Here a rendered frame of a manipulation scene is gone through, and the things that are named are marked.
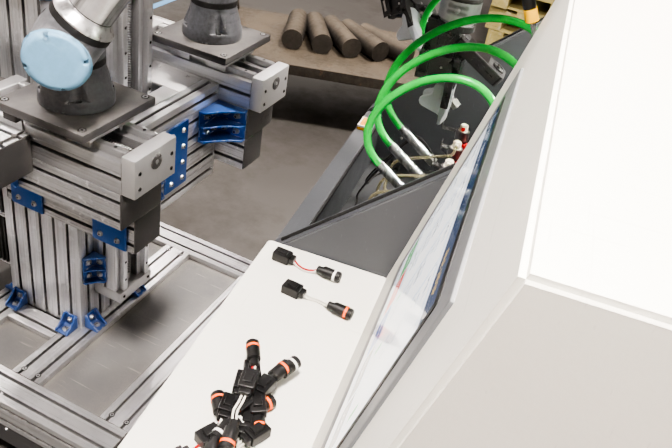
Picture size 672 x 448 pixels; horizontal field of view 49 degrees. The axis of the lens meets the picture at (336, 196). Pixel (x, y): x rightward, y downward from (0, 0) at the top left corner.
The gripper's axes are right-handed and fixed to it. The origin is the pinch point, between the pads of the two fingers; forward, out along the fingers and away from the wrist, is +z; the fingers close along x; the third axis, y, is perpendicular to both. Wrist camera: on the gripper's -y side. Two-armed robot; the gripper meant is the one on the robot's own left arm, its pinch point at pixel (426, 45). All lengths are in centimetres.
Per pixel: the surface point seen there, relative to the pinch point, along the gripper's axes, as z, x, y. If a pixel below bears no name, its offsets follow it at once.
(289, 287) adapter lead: 46, 46, 0
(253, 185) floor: -8, -71, 166
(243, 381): 58, 64, -11
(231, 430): 63, 68, -14
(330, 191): 26.9, 17.5, 17.7
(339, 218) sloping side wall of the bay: 35.8, 34.5, -2.3
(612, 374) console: 56, 83, -74
